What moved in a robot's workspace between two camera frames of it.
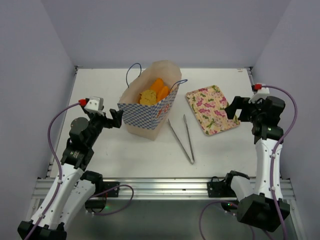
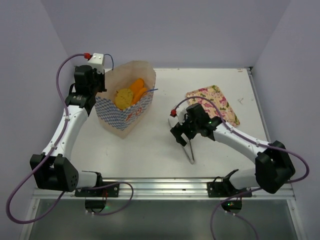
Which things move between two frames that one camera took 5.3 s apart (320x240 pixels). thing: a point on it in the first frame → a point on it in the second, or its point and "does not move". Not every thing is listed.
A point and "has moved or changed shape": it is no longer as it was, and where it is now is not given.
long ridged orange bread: [157, 85] → [136, 87]
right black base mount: [216, 188] does not move
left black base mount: [97, 203] does not move
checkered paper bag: [149, 96] has moved or changed shape
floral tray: [209, 104] does not move
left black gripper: [109, 123] → [101, 76]
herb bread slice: [148, 97] → [123, 98]
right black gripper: [244, 110] → [182, 130]
